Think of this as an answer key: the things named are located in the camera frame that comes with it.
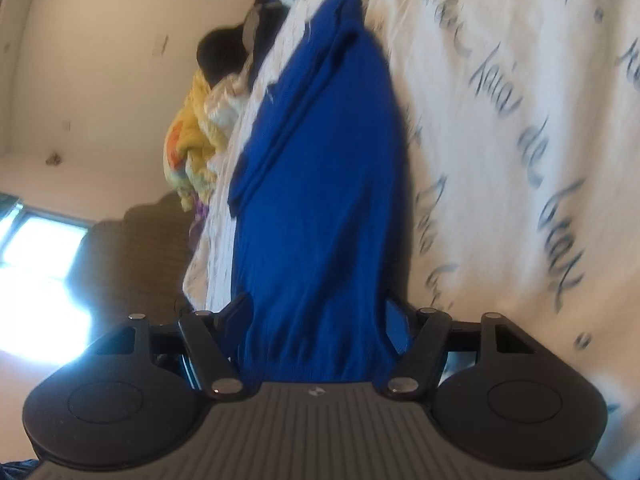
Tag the window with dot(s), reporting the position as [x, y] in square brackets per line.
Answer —
[35, 260]

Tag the white script-printed bedsheet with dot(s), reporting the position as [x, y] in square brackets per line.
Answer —
[500, 110]

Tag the black cloth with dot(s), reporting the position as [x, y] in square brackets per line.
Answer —
[217, 50]

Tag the dark navy cloth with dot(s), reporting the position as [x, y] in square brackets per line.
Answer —
[272, 10]

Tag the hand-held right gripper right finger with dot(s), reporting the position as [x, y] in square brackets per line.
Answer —
[400, 325]

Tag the white satin cloth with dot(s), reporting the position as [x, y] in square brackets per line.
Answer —
[220, 105]

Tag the brown headboard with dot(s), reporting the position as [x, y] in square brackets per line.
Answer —
[135, 260]

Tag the blue knit garment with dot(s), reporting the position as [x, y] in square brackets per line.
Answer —
[320, 185]

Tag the purple cloth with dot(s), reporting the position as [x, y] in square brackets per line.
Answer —
[200, 211]

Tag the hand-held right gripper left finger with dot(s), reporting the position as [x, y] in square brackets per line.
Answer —
[235, 319]

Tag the grey cloth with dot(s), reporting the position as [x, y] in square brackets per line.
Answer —
[249, 30]

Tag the yellow floral comforter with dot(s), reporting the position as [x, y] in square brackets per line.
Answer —
[192, 127]

